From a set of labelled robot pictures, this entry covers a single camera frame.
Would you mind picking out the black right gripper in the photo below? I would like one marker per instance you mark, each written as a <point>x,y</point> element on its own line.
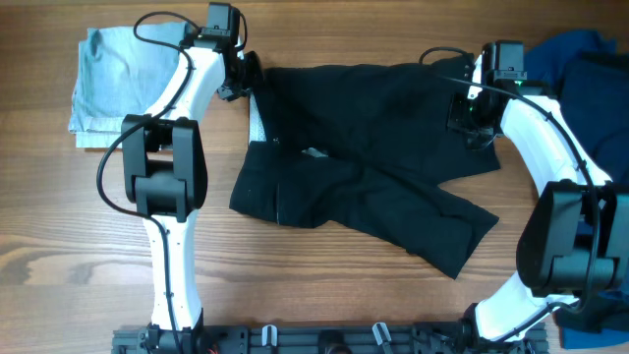
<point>456,122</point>

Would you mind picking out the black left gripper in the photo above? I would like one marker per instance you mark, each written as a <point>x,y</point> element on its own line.
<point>257,78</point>

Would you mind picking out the black shorts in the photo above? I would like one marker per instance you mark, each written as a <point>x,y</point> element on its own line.
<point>367,146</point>

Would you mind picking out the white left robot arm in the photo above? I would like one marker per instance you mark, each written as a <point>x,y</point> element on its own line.
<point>165,174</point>

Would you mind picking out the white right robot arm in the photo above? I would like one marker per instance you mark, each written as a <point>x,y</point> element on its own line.
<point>575,244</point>

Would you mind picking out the dark blue garment pile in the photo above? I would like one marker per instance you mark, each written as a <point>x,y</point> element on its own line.
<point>590,76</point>

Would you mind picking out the folded light blue denim garment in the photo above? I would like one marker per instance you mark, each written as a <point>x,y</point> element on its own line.
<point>117,75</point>

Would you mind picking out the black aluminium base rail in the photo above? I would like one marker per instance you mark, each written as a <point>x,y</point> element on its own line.
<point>418,338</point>

